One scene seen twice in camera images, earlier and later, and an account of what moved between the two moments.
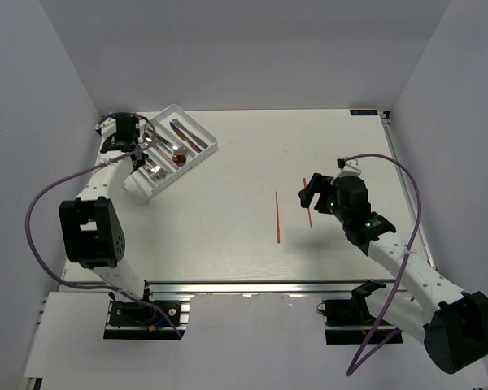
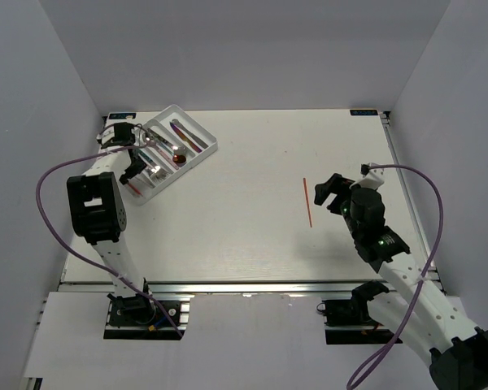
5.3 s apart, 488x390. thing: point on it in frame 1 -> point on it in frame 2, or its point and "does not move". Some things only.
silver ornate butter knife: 198,140 does not move
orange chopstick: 277,218 -> 135,189
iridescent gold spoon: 179,158 does not move
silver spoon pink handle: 150,143 does not move
